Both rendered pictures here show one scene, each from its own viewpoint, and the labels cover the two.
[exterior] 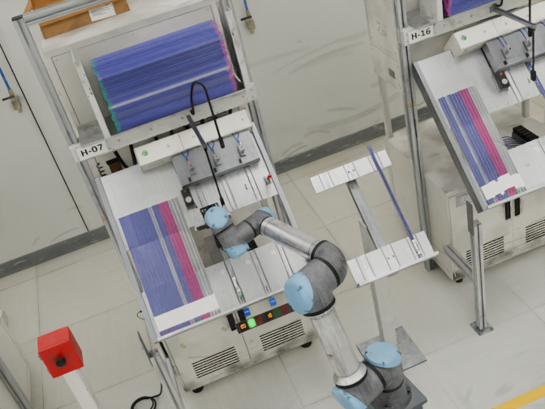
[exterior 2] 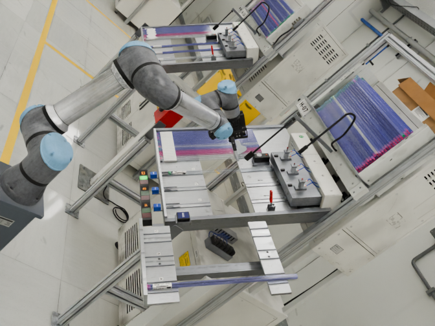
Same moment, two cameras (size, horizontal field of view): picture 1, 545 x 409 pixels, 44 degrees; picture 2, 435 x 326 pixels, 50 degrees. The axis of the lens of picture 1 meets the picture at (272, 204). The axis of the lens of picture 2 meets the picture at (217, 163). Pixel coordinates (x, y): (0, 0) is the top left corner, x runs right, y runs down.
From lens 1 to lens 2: 2.31 m
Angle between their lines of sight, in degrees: 60
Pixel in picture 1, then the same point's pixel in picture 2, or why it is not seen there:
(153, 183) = (277, 149)
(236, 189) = (265, 189)
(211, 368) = (128, 239)
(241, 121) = (329, 189)
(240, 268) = (192, 178)
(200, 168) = (285, 163)
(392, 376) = (33, 147)
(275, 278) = (175, 196)
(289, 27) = not seen: outside the picture
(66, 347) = not seen: hidden behind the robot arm
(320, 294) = (129, 54)
